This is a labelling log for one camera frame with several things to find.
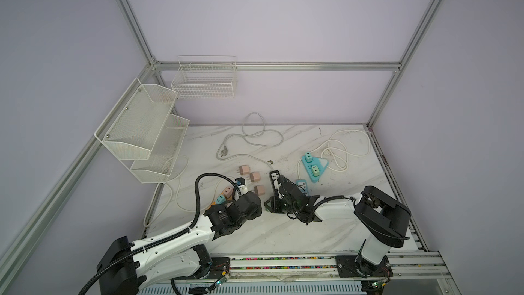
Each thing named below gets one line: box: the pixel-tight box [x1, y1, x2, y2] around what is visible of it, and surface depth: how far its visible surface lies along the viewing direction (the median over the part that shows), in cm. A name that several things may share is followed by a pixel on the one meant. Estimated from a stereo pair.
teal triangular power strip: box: [301, 156, 329, 184], surface depth 100 cm
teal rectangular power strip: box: [296, 178, 310, 198], surface depth 95 cm
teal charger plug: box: [304, 151, 314, 164], surface depth 100 cm
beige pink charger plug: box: [253, 184, 266, 196], surface depth 95 cm
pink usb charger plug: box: [238, 164, 251, 176], surface depth 101 cm
